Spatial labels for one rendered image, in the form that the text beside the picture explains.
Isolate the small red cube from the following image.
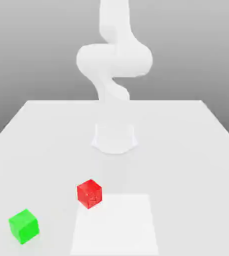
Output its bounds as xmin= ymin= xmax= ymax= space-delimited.
xmin=76 ymin=178 xmax=103 ymax=210

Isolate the small green cube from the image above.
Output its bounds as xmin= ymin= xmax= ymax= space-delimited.
xmin=8 ymin=208 xmax=40 ymax=245

